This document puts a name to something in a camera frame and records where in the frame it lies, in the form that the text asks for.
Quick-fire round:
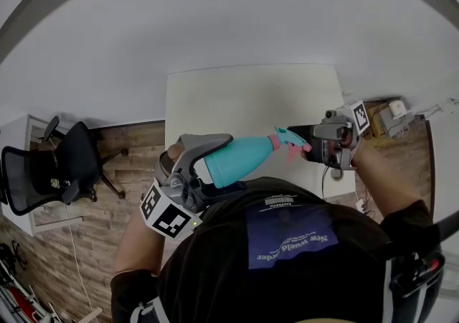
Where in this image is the teal pink spray head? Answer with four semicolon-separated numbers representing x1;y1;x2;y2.
268;126;312;164

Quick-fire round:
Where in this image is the grey harness strap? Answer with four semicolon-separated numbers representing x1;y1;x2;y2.
130;295;170;323

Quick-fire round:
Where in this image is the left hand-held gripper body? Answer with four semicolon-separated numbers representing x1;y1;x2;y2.
139;149;206;242

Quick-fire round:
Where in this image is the black office chair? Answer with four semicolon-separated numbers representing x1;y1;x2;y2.
1;115;129;217

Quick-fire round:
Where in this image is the white floor cable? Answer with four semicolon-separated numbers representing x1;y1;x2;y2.
65;205;95;312

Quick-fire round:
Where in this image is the person's left forearm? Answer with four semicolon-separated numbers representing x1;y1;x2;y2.
113;208;170;276

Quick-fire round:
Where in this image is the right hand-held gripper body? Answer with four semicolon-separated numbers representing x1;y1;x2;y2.
312;99;371;172

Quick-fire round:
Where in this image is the cardboard box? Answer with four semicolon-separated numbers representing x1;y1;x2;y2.
364;102;392;140

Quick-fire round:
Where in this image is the person's right forearm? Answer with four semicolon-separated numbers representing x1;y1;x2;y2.
351;137;433;225

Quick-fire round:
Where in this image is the teal spray bottle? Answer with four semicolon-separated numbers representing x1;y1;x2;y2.
203;134;278;189

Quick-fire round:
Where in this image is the black harness buckle strap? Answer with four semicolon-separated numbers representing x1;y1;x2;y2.
388;250;446;301

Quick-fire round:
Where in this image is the black desk cable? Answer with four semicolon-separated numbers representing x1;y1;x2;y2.
321;166;331;201

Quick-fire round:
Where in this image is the grey white device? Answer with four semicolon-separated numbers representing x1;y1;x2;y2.
379;97;417;136

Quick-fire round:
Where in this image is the person's left hand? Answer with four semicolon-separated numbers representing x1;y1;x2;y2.
167;142;184;164

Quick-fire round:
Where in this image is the red white metal frame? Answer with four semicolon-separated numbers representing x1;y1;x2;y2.
0;260;49;323

